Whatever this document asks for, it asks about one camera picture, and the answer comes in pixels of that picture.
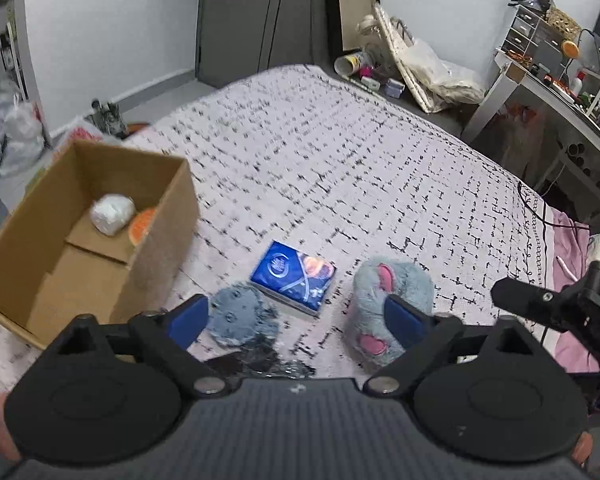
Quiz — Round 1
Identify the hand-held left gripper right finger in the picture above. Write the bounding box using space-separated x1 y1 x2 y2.
362 296 552 397

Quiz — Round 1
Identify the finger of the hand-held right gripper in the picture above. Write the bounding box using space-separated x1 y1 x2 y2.
491 276 590 333

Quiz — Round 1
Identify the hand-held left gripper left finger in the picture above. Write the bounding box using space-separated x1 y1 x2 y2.
45 294 233 397

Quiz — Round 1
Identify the grey-blue plush paw slipper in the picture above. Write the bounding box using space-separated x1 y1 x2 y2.
341 256 436 373

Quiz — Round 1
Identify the fuzzy blue-grey soft item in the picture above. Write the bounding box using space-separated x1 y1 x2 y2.
207 284 281 348

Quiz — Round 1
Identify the dark plastic-wrapped packet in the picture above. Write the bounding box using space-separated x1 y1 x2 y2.
202 347 317 381

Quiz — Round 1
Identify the blue tissue pack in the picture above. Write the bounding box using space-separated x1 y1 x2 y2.
248 240 337 317

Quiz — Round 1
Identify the brown cardboard box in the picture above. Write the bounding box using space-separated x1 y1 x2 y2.
0 139 201 351

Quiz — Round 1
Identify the white soft ball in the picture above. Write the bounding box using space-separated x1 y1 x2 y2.
89 193 137 236

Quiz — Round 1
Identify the orange burger plush toy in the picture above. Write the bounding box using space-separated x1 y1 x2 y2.
128 206 160 247

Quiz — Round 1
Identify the white black-patterned bed blanket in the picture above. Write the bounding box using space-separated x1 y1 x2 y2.
0 62 556 411

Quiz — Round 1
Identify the red-print plastic bag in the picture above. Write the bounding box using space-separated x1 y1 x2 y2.
55 125 104 154

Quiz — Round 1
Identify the white desk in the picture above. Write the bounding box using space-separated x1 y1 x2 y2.
462 50 600 221

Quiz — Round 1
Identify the pair of dark sneakers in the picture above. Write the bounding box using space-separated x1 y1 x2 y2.
90 99 129 137

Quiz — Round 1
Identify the grey desk box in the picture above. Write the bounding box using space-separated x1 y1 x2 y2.
535 35 569 78

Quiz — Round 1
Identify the white plastic bag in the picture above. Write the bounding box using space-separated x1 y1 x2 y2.
0 102 47 177

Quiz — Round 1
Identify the cream tote bag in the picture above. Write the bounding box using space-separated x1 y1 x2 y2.
372 2 486 113

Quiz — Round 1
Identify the paper tube cup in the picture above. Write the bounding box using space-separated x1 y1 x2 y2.
334 50 376 77

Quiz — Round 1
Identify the grey drawer organizer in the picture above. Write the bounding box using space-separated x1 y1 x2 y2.
507 6 552 57

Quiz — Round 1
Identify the wicker basket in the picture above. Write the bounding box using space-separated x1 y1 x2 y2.
546 7 582 41

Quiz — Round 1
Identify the clear glass jar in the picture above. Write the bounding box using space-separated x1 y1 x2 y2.
357 14 382 47

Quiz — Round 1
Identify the grey wardrobe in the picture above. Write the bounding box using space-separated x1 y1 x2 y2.
196 0 341 89

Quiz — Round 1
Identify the dark framed board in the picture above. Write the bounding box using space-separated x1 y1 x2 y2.
324 0 379 54

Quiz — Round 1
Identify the white cable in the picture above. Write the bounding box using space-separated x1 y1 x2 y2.
555 256 579 282

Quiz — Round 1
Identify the black cable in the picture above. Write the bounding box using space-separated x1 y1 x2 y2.
517 182 592 233

